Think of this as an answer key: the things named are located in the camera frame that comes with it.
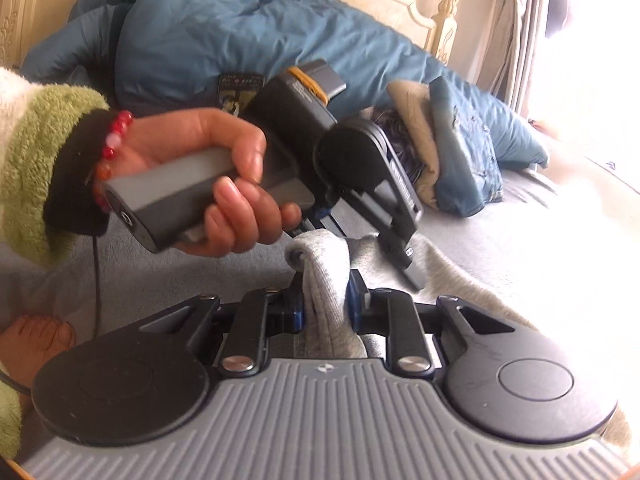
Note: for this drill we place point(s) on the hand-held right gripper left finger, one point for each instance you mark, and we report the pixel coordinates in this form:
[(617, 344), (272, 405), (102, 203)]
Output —
[(299, 312)]

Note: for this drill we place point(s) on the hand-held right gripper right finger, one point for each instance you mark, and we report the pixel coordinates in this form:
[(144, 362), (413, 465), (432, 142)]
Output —
[(355, 302)]

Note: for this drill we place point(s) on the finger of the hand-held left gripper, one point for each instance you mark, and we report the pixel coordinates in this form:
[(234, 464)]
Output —
[(412, 272), (325, 220)]

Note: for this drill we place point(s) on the light grey sweatpants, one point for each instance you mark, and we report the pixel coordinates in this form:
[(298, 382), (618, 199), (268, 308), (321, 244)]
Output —
[(325, 280)]

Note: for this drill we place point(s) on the person's left forearm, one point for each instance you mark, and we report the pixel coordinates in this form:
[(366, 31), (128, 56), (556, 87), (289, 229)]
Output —
[(70, 175)]

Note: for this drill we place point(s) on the person's left hand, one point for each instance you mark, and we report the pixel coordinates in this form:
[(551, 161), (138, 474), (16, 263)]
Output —
[(200, 130)]

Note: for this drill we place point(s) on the black smartphone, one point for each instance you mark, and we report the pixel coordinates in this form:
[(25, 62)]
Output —
[(240, 92)]

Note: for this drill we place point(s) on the plaid shirt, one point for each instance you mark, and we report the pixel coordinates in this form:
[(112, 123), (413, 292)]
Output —
[(400, 127)]

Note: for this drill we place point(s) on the folded beige pants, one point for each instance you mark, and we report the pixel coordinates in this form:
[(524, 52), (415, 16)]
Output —
[(415, 110)]

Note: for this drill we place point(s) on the folded blue jeans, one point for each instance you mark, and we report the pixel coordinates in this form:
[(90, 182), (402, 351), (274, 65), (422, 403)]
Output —
[(465, 160)]

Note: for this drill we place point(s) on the blue duvet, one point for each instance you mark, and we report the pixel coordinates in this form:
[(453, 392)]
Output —
[(200, 25)]

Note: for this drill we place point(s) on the grey curtain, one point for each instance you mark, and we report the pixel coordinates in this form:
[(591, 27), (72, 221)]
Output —
[(520, 35)]

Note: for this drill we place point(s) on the person's bare foot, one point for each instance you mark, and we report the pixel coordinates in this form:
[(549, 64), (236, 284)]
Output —
[(35, 345)]

